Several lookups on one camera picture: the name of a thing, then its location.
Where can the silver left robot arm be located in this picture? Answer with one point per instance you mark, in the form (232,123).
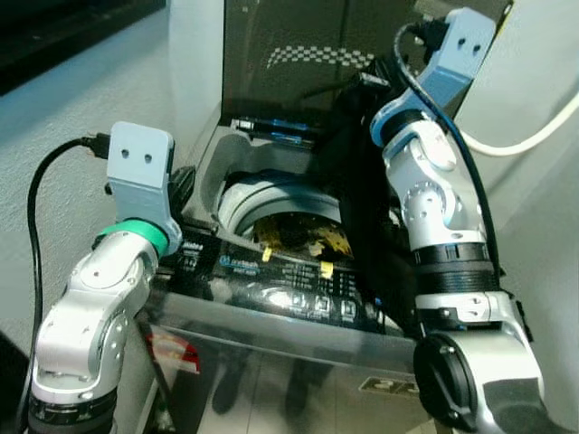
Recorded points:
(81,316)

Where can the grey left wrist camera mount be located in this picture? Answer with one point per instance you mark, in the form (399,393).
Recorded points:
(140,172)

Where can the top-load washing machine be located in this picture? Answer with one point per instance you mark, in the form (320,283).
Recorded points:
(289,362)

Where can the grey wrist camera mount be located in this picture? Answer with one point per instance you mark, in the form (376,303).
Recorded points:
(140,172)
(457,54)

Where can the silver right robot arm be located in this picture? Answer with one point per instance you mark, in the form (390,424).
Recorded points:
(443,217)

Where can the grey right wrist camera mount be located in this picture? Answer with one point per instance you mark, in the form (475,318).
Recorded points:
(457,54)

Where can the yellow black clothes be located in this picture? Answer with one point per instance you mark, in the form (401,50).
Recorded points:
(303,235)

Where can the red washer sticker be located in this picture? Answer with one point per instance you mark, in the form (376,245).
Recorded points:
(172,351)

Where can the small yellow sticker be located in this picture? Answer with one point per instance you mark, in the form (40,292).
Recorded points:
(267,255)
(326,268)

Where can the black garment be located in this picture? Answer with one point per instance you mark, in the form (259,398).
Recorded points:
(362,199)

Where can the dark washer lid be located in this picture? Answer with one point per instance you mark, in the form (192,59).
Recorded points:
(289,36)

